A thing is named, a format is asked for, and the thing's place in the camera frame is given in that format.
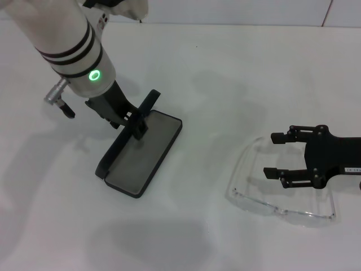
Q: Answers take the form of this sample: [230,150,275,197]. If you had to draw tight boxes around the black glasses case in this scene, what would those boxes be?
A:
[95,89,183,200]

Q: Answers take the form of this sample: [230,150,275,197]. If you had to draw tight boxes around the clear white glasses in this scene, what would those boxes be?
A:
[224,136,337,228]

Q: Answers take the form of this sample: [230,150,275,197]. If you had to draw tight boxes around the left arm cable with connector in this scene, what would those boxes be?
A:
[43,78,76,120]

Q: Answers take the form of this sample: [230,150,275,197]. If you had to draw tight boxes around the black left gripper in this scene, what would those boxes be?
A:
[85,81,149,141]

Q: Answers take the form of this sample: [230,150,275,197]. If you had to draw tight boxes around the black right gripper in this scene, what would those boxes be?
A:
[262,125,361,189]

